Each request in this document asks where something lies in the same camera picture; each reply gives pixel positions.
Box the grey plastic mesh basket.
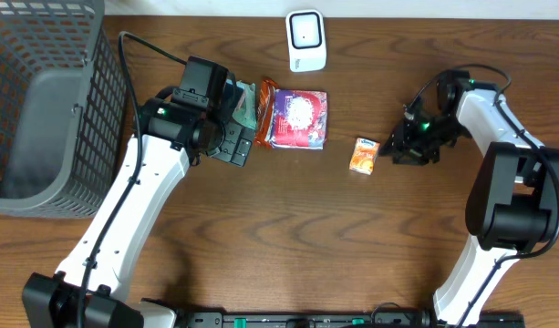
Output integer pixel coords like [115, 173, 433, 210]
[0, 0, 126, 218]

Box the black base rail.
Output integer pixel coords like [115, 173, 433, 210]
[176, 311, 526, 328]

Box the black right camera cable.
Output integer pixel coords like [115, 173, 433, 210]
[404, 63, 559, 328]

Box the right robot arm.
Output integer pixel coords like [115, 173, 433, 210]
[378, 64, 559, 327]

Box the black camera cable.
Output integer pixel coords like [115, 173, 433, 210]
[404, 63, 559, 328]
[76, 30, 189, 328]

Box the pink purple snack bag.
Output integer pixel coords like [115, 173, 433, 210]
[269, 89, 327, 150]

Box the orange tissue pack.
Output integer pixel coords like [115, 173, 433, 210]
[349, 138, 380, 175]

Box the black left camera cable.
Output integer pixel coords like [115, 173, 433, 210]
[76, 30, 189, 328]

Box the red brown snack packet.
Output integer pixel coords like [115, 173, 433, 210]
[254, 77, 279, 149]

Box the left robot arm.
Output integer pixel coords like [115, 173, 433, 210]
[22, 56, 254, 327]

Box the teal green snack packet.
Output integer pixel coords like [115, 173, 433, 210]
[233, 81, 257, 129]

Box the white barcode scanner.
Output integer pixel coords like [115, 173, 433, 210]
[285, 9, 327, 73]

